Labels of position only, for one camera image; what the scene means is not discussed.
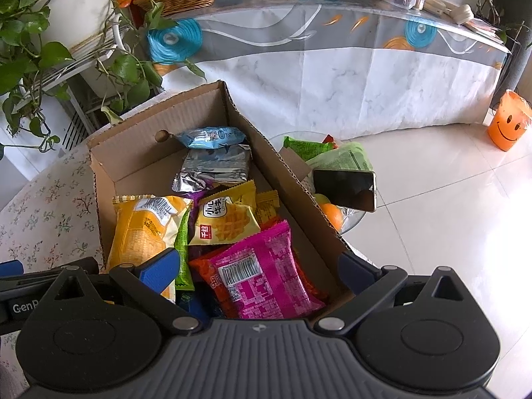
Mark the dark blue snack packet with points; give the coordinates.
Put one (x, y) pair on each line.
(195, 303)

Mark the glass bowl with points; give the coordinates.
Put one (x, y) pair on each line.
(351, 218)

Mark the yellow waffle snack packet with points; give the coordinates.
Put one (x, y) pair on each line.
(226, 220)

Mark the printed plastic tablecloth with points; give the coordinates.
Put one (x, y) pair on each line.
(332, 70)

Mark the cardboard box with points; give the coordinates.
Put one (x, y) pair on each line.
(137, 149)

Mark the grey pole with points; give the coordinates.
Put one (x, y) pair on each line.
(519, 58)

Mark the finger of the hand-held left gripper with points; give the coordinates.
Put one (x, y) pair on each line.
(41, 278)
(10, 268)

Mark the pothos plant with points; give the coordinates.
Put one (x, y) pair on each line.
(16, 70)

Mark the light blue snack packet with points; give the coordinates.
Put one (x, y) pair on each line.
(210, 137)

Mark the large yellow snack packet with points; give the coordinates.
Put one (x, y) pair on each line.
(141, 232)

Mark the floral tablecloth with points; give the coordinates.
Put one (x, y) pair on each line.
(45, 208)

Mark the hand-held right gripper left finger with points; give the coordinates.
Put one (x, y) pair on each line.
(160, 270)

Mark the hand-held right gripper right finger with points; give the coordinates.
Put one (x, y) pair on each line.
(357, 270)

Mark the white plant pot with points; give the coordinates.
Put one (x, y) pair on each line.
(70, 4)

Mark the green fruit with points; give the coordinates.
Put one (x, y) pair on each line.
(321, 199)

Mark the black smartphone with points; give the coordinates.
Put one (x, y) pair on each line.
(345, 189)

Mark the dark green snack packet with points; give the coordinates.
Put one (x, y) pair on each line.
(307, 147)

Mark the orange fruit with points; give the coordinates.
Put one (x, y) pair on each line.
(332, 216)

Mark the pink snack packet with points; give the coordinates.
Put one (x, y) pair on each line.
(266, 270)

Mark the orange smiley cup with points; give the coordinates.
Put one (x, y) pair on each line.
(509, 124)

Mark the silver foil snack packet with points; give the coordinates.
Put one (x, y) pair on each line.
(216, 168)

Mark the purple snack packet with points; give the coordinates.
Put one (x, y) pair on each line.
(195, 195)

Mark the cream handheld fan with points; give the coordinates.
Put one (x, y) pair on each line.
(457, 12)

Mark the light green plastic bag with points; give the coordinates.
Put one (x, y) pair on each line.
(345, 158)

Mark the small golden snack packet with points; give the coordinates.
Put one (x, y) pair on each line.
(268, 208)

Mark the white plant stand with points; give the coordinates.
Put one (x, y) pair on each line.
(118, 35)

